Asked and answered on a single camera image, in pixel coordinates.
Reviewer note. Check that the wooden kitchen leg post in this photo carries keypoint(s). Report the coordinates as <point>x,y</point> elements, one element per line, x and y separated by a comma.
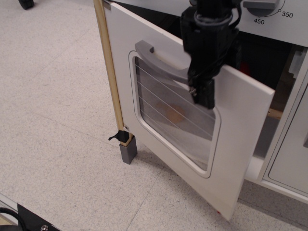
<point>105,41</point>

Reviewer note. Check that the small black round button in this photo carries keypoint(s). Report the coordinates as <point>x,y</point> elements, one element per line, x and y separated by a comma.
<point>193,2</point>

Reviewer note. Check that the black tape on leg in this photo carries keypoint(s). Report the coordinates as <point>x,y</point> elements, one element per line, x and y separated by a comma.
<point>121,136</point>

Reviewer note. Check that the white toy kitchen cabinet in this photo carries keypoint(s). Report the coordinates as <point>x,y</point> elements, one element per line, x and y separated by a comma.
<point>288,23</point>

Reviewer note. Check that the grey temperature knob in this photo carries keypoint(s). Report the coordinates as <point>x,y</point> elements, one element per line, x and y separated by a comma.
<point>260,8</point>

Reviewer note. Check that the white toy oven door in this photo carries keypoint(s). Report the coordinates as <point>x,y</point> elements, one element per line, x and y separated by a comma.
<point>210,149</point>

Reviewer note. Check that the black metal base plate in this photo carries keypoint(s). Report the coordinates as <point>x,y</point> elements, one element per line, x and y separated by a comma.
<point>34,222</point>

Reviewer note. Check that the grey leg foot cap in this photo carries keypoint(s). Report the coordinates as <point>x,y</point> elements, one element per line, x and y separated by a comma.
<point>129,152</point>

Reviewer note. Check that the red toy strawberry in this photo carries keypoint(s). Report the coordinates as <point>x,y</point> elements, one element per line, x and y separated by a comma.
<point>245,68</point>

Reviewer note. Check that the grey oven door handle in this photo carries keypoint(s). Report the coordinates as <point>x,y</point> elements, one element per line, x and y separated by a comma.
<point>146,52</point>

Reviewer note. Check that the black caster wheel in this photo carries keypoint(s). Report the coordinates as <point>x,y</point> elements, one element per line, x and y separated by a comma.
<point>26,4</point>

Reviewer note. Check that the white right cabinet door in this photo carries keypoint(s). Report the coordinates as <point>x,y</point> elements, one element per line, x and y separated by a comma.
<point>288,166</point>

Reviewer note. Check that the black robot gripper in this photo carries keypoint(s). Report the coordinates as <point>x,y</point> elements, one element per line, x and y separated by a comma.
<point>208,31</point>

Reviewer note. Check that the orange toy chicken drumstick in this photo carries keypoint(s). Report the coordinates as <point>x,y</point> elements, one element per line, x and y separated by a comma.
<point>173,112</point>

